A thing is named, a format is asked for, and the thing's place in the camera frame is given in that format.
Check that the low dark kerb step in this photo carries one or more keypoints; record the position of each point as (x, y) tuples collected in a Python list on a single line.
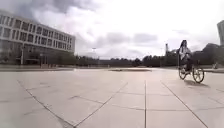
[(130, 70)]

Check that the row of dark trees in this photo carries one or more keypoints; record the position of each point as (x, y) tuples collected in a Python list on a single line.
[(140, 61)]

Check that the grey paved stone plaza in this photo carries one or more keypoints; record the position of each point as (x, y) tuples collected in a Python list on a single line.
[(133, 103)]

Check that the tall chimney tower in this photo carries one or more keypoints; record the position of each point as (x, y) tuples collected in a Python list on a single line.
[(166, 50)]

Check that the person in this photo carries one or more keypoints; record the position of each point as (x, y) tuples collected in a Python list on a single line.
[(185, 53)]

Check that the bicycle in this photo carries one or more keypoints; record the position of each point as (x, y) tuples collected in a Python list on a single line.
[(193, 72)]

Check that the large pale windowed building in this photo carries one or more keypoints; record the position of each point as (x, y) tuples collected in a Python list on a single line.
[(30, 40)]

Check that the grey windowed building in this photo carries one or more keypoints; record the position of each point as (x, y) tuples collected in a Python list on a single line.
[(221, 31)]

